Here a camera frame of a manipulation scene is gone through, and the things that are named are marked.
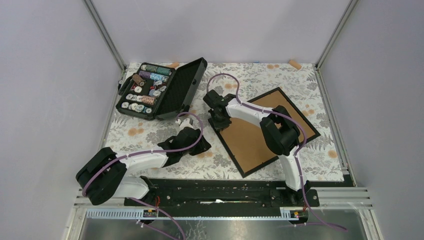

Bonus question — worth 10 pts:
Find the white slotted cable duct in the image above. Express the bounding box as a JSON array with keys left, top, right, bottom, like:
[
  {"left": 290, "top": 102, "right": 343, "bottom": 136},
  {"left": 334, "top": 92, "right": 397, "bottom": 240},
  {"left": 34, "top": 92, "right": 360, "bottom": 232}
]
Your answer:
[{"left": 86, "top": 208, "right": 300, "bottom": 222}]

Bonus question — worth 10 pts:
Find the purple cable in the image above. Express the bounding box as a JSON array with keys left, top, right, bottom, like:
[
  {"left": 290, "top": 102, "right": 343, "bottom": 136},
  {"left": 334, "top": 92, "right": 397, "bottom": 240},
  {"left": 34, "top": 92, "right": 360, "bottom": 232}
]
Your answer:
[
  {"left": 82, "top": 111, "right": 205, "bottom": 240},
  {"left": 205, "top": 72, "right": 349, "bottom": 233}
]

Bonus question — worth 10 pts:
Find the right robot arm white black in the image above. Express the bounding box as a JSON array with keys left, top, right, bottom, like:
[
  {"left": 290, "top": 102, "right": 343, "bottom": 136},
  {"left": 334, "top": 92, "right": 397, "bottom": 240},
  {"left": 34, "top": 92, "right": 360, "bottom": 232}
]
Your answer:
[{"left": 203, "top": 90, "right": 307, "bottom": 206}]

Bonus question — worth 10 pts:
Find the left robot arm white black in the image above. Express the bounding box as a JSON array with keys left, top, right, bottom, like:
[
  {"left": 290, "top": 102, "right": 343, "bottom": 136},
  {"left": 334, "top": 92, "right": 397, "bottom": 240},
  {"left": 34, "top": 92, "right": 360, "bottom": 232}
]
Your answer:
[{"left": 75, "top": 118, "right": 211, "bottom": 206}]

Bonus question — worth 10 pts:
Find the black picture frame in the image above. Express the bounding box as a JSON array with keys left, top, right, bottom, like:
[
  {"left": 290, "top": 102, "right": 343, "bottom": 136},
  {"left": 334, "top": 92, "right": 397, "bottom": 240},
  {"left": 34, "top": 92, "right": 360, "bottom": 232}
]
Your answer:
[{"left": 207, "top": 86, "right": 322, "bottom": 179}]

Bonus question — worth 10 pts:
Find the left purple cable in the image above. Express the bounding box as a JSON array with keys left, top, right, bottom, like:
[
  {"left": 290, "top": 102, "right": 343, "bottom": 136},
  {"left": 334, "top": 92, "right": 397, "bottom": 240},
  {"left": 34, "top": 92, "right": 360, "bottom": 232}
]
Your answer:
[{"left": 82, "top": 111, "right": 205, "bottom": 240}]

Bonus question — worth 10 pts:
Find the wooden cork piece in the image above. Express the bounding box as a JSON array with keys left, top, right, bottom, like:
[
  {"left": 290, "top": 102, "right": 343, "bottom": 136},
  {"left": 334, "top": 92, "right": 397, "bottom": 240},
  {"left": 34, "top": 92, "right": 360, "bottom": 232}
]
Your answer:
[
  {"left": 288, "top": 59, "right": 302, "bottom": 70},
  {"left": 166, "top": 62, "right": 180, "bottom": 69}
]

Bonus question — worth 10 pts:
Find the black open poker chip case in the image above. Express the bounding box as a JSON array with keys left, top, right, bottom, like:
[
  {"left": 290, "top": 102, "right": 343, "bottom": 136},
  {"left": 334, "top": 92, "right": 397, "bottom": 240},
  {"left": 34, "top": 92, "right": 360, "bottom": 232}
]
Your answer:
[{"left": 115, "top": 57, "right": 208, "bottom": 120}]

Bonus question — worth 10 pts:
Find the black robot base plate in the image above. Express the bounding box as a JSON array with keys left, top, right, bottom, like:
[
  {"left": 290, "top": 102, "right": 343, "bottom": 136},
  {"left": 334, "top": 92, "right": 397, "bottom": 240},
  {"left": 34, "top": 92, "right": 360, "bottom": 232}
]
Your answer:
[{"left": 141, "top": 178, "right": 305, "bottom": 216}]

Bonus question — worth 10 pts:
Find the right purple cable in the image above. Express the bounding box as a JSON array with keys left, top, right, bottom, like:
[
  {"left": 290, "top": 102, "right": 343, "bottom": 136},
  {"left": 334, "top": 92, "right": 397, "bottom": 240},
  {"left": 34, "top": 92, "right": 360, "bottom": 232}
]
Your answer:
[{"left": 205, "top": 72, "right": 349, "bottom": 233}]

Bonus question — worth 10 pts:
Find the right wooden cork piece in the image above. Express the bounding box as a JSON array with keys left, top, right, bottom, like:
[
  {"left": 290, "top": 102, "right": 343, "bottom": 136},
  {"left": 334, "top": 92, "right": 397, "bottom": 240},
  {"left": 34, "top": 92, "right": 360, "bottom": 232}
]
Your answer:
[{"left": 288, "top": 59, "right": 302, "bottom": 70}]

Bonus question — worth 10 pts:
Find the brown cardboard backing board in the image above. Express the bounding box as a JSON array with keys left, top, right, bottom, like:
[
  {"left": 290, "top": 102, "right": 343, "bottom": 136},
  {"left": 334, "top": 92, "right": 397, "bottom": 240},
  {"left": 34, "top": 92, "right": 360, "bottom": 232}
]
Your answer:
[{"left": 211, "top": 90, "right": 316, "bottom": 174}]

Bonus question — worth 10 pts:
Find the left wooden cork piece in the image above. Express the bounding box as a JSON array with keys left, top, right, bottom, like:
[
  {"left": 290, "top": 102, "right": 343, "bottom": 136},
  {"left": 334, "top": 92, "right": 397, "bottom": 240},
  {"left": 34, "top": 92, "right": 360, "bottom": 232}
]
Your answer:
[{"left": 166, "top": 62, "right": 180, "bottom": 69}]

